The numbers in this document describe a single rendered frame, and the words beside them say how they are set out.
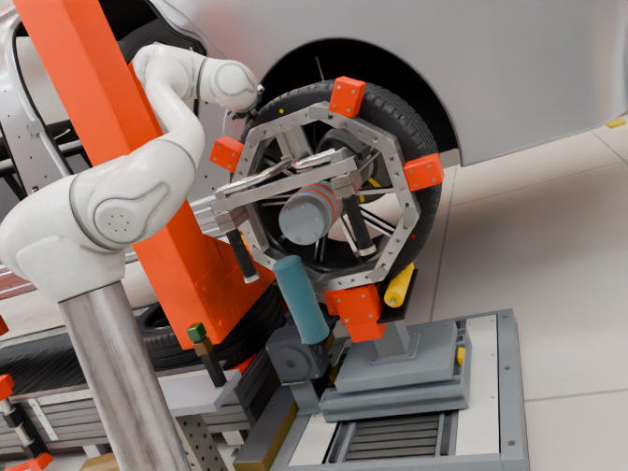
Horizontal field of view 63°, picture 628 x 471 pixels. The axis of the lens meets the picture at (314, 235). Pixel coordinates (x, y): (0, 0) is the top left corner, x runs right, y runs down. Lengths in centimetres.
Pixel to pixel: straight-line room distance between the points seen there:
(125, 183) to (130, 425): 37
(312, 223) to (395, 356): 67
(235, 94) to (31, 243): 57
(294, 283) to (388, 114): 54
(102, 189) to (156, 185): 7
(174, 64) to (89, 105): 48
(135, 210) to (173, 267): 95
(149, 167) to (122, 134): 85
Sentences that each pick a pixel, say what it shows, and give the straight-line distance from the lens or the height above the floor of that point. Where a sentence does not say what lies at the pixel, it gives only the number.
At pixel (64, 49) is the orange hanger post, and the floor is 151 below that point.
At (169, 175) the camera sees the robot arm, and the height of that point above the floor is 111.
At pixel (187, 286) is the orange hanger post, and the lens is 168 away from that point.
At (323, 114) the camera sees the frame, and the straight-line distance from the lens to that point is 142.
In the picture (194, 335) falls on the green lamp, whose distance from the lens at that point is 155.
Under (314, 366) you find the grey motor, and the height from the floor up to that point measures 29.
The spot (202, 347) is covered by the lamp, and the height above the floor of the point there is 60.
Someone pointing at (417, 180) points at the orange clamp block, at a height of 84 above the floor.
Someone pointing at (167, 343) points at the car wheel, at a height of 47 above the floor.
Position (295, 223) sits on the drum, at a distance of 136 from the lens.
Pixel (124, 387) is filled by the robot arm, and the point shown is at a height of 84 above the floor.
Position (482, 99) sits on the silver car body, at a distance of 178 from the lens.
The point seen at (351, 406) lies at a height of 14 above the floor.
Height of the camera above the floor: 114
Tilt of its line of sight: 14 degrees down
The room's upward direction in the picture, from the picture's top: 21 degrees counter-clockwise
